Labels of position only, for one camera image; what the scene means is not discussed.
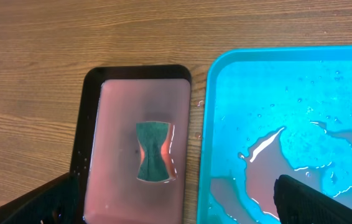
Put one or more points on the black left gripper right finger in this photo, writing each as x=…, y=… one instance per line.
x=297, y=203

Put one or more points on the green orange sponge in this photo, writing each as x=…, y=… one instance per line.
x=155, y=144

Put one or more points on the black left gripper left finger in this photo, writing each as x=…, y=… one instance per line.
x=54, y=202

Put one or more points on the teal plastic tray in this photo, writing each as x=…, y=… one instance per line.
x=270, y=112

